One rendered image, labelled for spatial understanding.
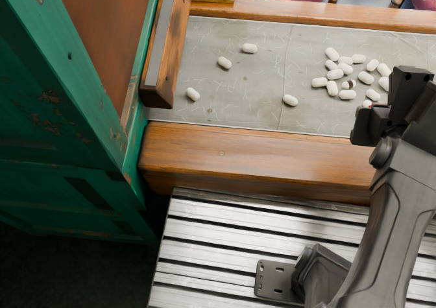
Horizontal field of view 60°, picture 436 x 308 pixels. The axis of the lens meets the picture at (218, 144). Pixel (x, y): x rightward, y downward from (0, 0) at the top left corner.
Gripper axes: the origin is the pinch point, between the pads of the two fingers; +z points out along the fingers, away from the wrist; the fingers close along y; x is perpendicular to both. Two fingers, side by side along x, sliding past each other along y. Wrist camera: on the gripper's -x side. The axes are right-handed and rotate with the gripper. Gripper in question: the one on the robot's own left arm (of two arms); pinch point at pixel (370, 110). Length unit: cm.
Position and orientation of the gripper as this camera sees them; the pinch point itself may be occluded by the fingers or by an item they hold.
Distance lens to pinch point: 74.3
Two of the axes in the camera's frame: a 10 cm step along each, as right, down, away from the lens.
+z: 0.8, -4.2, 9.0
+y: -9.9, -0.9, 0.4
